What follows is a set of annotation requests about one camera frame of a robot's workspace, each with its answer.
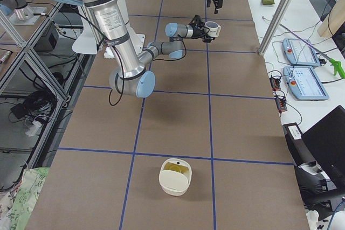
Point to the white mug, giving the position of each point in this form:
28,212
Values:
213,29

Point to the yellow lemon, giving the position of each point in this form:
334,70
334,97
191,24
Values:
176,167

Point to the green cloth pouch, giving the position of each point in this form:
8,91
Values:
268,2

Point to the upper blue teach pendant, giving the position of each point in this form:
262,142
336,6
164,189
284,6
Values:
299,53

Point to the blue teach pendant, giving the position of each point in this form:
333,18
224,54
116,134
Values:
299,53
304,83

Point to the lower blue teach pendant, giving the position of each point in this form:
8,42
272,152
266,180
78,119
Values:
304,83

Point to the cream oval bin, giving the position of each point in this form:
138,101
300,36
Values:
174,183

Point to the black laptop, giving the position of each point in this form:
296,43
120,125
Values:
325,141

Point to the green patterned cloth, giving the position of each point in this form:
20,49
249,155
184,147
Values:
17,204

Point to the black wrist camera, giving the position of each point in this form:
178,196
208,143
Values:
197,22

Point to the aluminium frame post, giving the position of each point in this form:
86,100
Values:
274,24

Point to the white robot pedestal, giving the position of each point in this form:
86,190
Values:
88,43

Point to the green handled reacher grabber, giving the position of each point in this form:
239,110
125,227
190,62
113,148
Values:
336,64

